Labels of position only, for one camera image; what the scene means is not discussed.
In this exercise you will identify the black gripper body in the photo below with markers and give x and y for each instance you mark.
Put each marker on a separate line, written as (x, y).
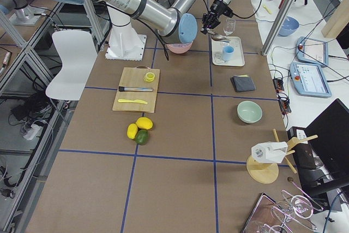
(217, 6)

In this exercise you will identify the metal ice scoop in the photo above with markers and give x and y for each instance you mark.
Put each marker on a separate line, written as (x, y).
(217, 37)

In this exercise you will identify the blue cup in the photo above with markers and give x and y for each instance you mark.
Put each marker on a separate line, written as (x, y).
(227, 53)

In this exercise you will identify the clear wine glass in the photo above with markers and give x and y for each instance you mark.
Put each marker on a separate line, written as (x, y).
(229, 26)

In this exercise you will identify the white serving tray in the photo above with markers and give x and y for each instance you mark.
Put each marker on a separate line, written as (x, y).
(238, 57)

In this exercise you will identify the pink bowl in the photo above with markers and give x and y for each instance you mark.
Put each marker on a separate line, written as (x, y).
(179, 48)

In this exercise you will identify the grey folded cloth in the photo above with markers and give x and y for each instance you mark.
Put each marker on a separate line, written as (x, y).
(242, 83)

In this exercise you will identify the blue bowl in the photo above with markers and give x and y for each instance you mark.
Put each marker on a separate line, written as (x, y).
(289, 26)

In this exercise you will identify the green bowl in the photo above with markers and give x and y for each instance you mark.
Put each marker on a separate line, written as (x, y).
(249, 112)

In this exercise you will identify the wooden cutting board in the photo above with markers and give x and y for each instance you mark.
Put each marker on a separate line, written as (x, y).
(133, 77)

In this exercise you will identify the teach pendant far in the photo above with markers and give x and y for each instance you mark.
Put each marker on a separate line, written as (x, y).
(309, 50)

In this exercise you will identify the teach pendant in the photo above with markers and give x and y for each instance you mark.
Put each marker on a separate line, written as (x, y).
(309, 50)
(308, 80)

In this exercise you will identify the metal muddler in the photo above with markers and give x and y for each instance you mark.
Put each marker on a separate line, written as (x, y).
(134, 89)

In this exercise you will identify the teach pendant near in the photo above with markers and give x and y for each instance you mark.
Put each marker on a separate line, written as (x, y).
(308, 80)

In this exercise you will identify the yellow plastic knife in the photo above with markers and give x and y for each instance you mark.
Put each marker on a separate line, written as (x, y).
(139, 101)

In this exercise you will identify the small yellow lemon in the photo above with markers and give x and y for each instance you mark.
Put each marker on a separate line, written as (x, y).
(132, 131)

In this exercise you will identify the green lime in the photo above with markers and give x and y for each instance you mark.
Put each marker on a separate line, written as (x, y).
(142, 137)

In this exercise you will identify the white chair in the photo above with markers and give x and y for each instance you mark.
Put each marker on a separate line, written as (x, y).
(77, 52)

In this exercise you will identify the white paper cone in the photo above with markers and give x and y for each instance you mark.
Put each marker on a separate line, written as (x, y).
(269, 152)

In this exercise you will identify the wooden mug tree stand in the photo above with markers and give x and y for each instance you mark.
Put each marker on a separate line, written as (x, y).
(267, 173)

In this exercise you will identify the black monitor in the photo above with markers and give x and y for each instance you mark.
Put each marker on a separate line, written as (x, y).
(331, 146)

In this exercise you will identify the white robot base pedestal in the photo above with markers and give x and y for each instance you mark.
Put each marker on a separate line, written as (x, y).
(124, 42)

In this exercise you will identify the aluminium frame post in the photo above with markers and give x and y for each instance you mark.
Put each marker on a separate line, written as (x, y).
(276, 26)

